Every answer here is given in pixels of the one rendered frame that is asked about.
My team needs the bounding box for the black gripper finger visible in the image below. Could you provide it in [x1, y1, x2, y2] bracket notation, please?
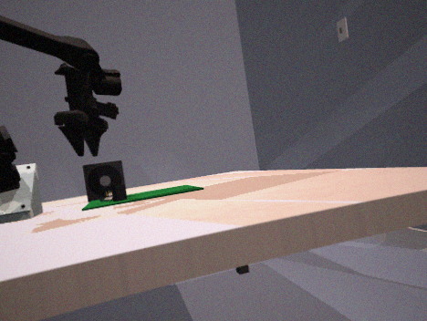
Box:
[58, 124, 89, 157]
[84, 129, 107, 157]

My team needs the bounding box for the green circuit board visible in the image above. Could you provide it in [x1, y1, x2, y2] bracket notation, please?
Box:
[82, 185, 203, 212]

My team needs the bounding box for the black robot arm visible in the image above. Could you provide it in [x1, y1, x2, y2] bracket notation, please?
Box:
[0, 16, 122, 193]

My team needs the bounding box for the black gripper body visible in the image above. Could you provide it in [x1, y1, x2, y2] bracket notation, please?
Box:
[54, 91, 109, 131]

